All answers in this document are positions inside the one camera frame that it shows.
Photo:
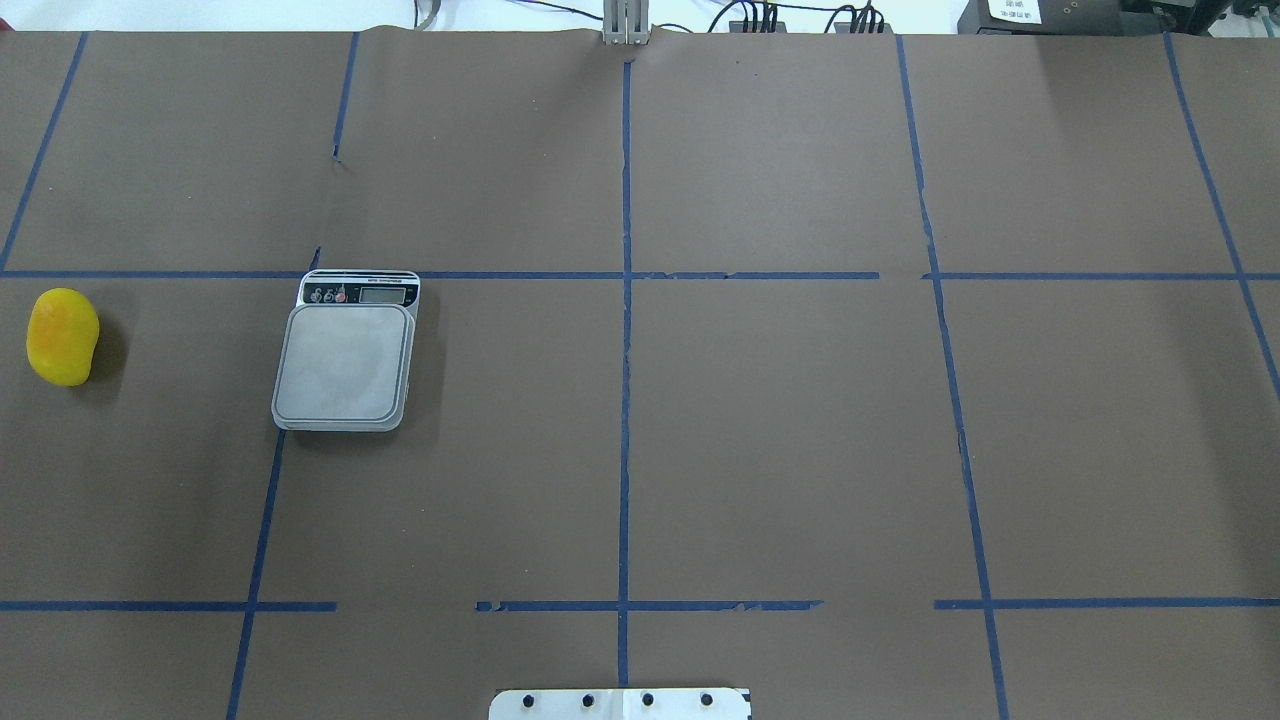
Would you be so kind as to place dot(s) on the yellow mango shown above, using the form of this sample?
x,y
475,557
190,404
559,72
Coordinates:
x,y
62,336

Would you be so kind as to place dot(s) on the grey digital kitchen scale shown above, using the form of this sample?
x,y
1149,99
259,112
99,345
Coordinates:
x,y
347,351

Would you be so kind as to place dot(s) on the black box with label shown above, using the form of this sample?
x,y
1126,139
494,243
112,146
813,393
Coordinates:
x,y
1031,18

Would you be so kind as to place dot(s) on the aluminium frame post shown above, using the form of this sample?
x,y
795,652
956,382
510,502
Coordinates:
x,y
626,22

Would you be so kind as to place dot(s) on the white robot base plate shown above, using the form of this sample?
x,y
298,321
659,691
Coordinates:
x,y
623,703

